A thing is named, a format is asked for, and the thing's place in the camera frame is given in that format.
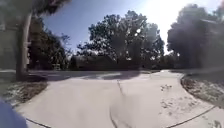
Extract large broad tree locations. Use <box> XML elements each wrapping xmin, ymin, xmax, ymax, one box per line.
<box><xmin>75</xmin><ymin>9</ymin><xmax>166</xmax><ymax>71</ymax></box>

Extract pale concrete path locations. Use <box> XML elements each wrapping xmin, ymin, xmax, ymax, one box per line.
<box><xmin>0</xmin><ymin>68</ymin><xmax>224</xmax><ymax>128</ymax></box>

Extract dark trees behind trunk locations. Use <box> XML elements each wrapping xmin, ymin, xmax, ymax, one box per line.
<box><xmin>27</xmin><ymin>16</ymin><xmax>72</xmax><ymax>71</ymax></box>

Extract large dark tree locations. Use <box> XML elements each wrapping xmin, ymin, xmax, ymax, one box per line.
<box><xmin>166</xmin><ymin>3</ymin><xmax>224</xmax><ymax>70</ymax></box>

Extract tree with pale trunk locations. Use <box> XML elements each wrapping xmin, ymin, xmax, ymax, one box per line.
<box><xmin>13</xmin><ymin>0</ymin><xmax>72</xmax><ymax>82</ymax></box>

